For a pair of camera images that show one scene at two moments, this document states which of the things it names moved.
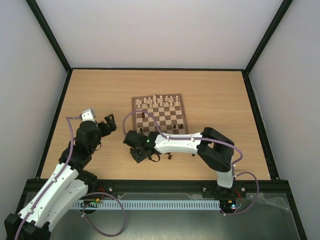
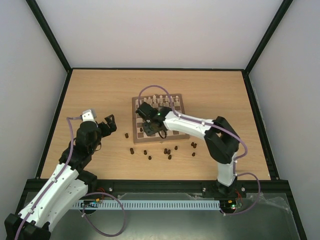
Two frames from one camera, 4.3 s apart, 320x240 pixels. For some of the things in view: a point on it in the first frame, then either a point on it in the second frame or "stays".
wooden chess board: [168, 110] stays
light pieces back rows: [155, 101] stays
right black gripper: [137, 151] to [151, 127]
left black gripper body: [106, 130] stays
